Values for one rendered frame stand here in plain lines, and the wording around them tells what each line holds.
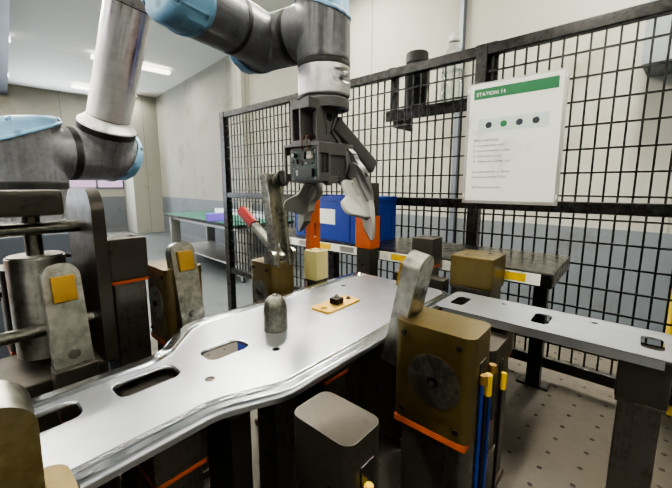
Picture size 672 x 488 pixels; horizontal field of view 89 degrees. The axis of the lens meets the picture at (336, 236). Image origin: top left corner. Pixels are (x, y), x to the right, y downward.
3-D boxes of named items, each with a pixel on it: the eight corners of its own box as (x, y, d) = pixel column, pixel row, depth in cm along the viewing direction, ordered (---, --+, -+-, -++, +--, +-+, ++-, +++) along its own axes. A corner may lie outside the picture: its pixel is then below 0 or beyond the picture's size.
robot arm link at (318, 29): (310, 5, 53) (360, -11, 49) (312, 81, 55) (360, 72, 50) (278, -20, 46) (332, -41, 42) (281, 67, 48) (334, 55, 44)
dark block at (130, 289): (133, 510, 52) (106, 239, 46) (118, 484, 57) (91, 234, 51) (167, 489, 56) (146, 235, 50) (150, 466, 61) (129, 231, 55)
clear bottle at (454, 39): (457, 102, 100) (461, 28, 97) (436, 106, 104) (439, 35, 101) (465, 106, 105) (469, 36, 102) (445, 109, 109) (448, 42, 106)
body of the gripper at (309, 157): (283, 186, 50) (280, 100, 48) (323, 185, 57) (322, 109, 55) (321, 186, 45) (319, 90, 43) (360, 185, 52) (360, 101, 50)
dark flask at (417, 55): (420, 108, 107) (422, 46, 104) (399, 111, 112) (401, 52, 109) (431, 112, 112) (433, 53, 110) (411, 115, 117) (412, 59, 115)
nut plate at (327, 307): (328, 314, 52) (328, 307, 52) (310, 308, 54) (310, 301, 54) (361, 300, 58) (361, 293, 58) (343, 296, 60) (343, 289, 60)
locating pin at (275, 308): (274, 347, 45) (272, 298, 44) (259, 340, 47) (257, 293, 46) (292, 339, 47) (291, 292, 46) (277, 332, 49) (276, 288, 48)
